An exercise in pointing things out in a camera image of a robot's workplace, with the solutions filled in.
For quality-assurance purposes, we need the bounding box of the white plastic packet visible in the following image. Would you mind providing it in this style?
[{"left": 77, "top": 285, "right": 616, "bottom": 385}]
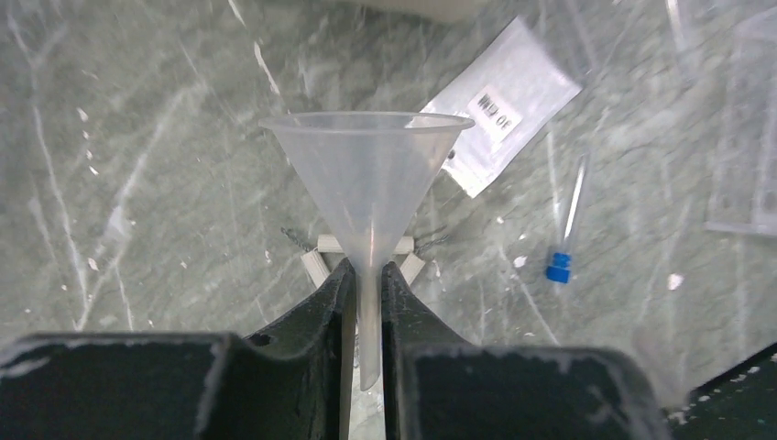
[{"left": 422, "top": 17, "right": 581, "bottom": 198}]

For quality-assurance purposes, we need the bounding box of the clear plastic funnel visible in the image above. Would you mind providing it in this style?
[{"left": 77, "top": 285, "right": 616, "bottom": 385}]
[{"left": 259, "top": 111, "right": 475, "bottom": 391}]

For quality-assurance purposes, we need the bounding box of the blue cap test tube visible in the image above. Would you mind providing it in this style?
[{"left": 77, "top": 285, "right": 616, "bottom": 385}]
[{"left": 545, "top": 151, "right": 592, "bottom": 284}]

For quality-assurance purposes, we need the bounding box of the beige plastic bin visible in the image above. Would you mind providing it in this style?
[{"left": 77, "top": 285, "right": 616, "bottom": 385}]
[{"left": 357, "top": 0, "right": 487, "bottom": 23}]

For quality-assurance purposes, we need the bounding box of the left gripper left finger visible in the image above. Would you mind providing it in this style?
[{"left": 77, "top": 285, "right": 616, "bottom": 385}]
[{"left": 1, "top": 261, "right": 356, "bottom": 439}]

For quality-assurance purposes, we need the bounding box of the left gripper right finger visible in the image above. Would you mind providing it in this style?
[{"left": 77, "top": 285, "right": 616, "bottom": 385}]
[{"left": 381, "top": 263, "right": 671, "bottom": 439}]

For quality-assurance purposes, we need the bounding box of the white clay triangle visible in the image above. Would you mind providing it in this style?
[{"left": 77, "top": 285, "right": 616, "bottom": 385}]
[{"left": 280, "top": 227, "right": 450, "bottom": 288}]

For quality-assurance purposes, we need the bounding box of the clear test tube rack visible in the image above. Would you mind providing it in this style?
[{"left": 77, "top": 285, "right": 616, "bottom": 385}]
[{"left": 706, "top": 1, "right": 776, "bottom": 237}]

